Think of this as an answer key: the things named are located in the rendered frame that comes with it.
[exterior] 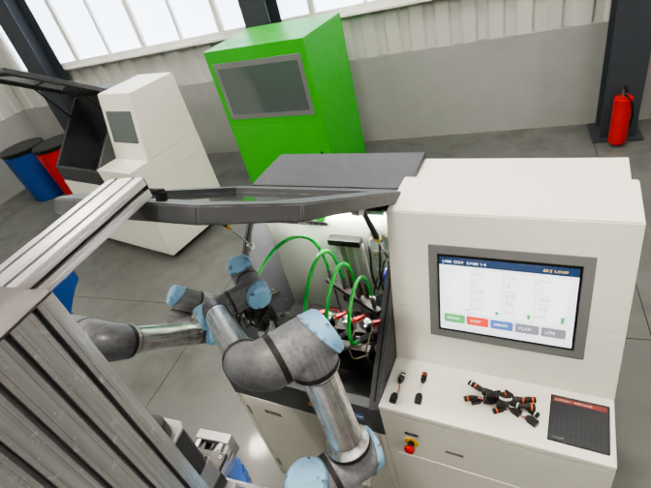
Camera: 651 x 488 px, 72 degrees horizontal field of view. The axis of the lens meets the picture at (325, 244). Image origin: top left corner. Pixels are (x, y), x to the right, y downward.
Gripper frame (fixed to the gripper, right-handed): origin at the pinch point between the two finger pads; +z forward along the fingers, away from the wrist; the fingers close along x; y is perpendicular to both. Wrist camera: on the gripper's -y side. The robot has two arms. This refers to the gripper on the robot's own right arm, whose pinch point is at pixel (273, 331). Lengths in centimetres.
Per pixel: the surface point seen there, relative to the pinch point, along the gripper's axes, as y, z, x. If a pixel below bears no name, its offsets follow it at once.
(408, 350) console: -19, 21, 42
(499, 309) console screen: -24, -2, 73
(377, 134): -402, 113, -117
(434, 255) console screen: -28, -19, 52
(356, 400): 2.2, 27.5, 27.3
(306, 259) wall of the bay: -50, 9, -14
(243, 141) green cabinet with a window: -257, 49, -201
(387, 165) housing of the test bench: -71, -28, 24
